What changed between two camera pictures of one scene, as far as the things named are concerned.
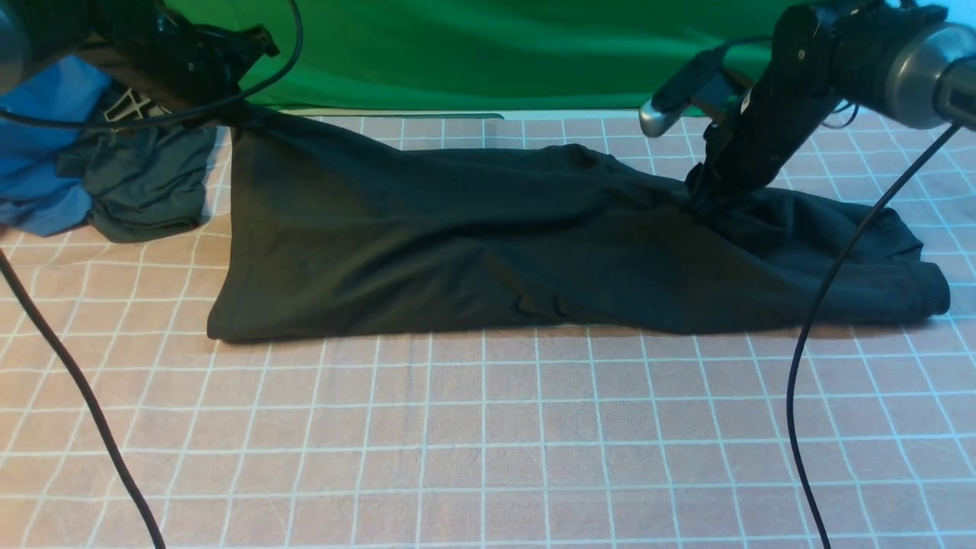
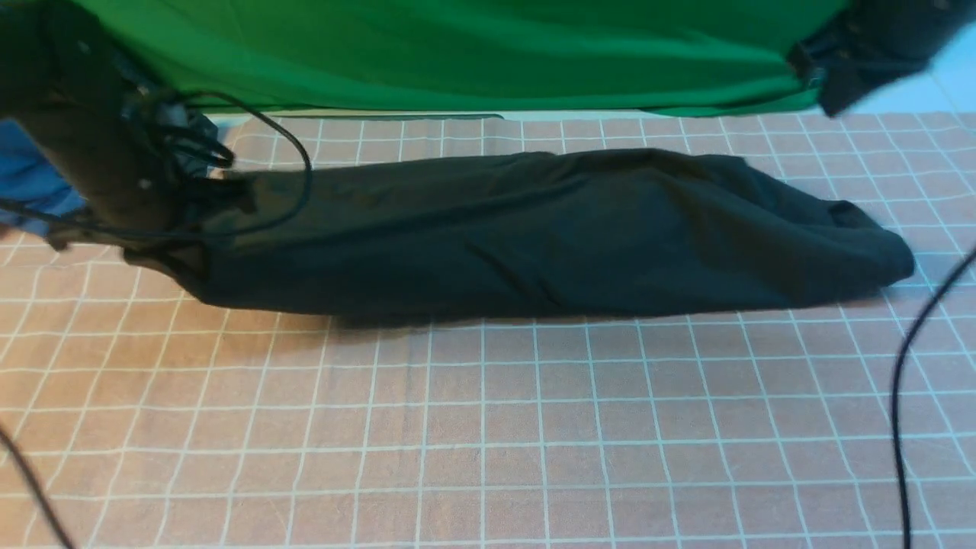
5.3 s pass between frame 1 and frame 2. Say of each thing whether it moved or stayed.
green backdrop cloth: stayed
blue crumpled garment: stayed
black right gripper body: moved
